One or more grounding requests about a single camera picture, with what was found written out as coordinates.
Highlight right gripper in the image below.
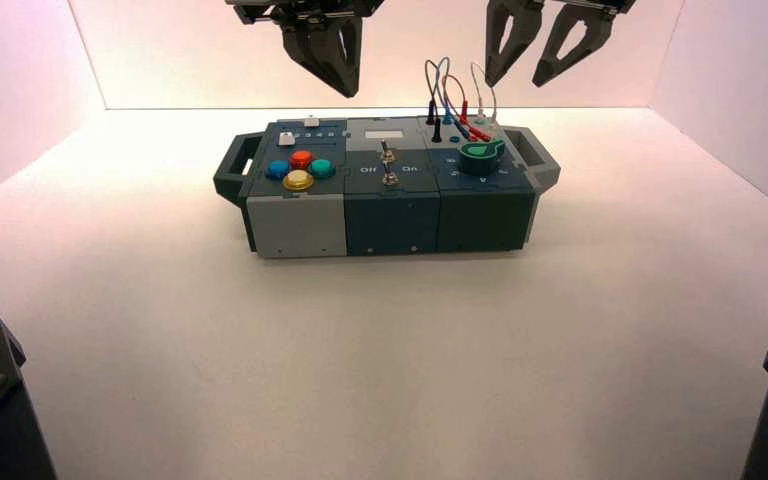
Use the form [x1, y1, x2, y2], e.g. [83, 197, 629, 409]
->
[484, 0, 640, 89]

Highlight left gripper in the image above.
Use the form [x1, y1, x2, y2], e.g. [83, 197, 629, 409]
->
[224, 0, 387, 99]

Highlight green rotary knob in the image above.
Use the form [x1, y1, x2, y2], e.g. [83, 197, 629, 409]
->
[457, 141, 507, 178]

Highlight yellow dome push button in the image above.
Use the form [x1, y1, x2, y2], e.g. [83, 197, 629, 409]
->
[282, 169, 316, 193]

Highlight dark modular task board box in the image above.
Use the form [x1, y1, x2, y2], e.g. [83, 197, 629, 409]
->
[212, 115, 563, 260]

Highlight white jumper cable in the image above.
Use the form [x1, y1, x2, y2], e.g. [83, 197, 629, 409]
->
[469, 61, 501, 129]

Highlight red jumper cable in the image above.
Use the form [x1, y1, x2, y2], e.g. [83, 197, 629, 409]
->
[442, 73, 493, 144]

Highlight blue jumper cable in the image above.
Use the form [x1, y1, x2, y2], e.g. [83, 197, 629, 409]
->
[434, 63, 473, 142]

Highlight blue-grey jumper cable black plugs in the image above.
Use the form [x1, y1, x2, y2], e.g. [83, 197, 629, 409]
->
[424, 56, 452, 145]

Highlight metal toggle switch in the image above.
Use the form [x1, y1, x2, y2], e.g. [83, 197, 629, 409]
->
[379, 139, 401, 187]

